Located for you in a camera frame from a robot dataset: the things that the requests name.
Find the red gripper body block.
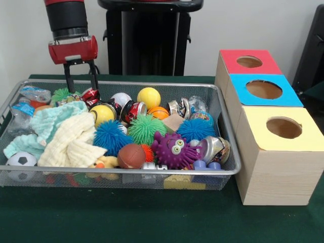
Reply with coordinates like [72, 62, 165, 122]
[48, 35, 99, 66]

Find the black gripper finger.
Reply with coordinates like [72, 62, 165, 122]
[63, 63, 75, 93]
[88, 62, 100, 99]

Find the crushed red soda can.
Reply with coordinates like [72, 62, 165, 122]
[82, 87, 101, 107]

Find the shallow mesh bin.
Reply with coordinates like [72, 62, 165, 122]
[0, 78, 242, 191]

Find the wooden box with three holes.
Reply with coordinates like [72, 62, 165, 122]
[214, 49, 324, 206]

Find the yellow smiley ball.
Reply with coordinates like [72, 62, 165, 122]
[89, 105, 116, 127]

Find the mint green cloth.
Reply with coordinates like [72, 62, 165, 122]
[4, 101, 89, 159]

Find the plain yellow ball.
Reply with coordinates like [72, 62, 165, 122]
[137, 87, 161, 107]

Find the blue spiky rubber ball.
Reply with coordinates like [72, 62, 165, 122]
[177, 118, 216, 143]
[93, 124, 134, 157]

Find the cream waffle cloth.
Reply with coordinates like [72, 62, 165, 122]
[37, 112, 108, 168]

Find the green spiky rubber ball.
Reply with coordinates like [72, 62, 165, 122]
[128, 114, 168, 146]

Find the brown toy football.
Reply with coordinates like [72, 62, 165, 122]
[117, 144, 147, 170]

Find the black and white soccer ball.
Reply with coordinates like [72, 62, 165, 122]
[5, 151, 38, 182]

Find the purple spiky monster toy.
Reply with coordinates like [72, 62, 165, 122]
[151, 131, 203, 170]

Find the dark green table cloth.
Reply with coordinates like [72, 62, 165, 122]
[0, 73, 324, 243]

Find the black stand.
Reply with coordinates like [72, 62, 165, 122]
[292, 4, 324, 96]

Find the dark green side-table cloth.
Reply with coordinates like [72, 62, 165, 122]
[303, 83, 324, 107]

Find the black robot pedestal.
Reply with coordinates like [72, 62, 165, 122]
[97, 0, 205, 76]

